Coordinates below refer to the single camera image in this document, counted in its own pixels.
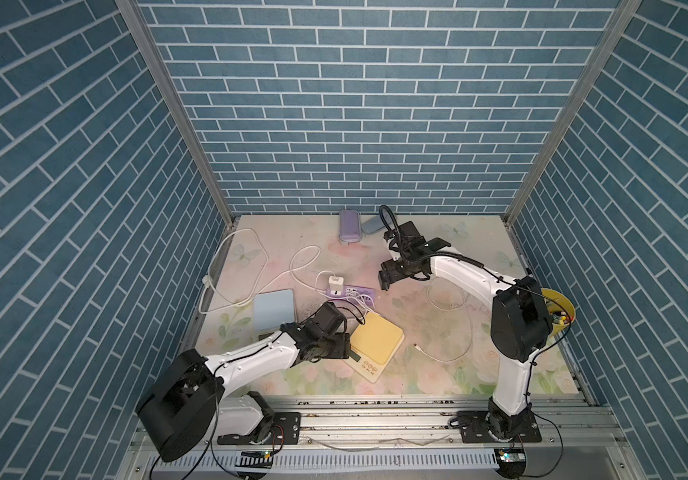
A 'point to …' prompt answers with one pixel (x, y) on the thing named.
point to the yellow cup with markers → (561, 311)
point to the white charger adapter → (336, 285)
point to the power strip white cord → (255, 292)
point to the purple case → (349, 226)
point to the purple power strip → (356, 293)
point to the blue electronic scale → (272, 309)
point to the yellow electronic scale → (376, 342)
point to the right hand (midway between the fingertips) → (394, 270)
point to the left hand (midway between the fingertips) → (348, 349)
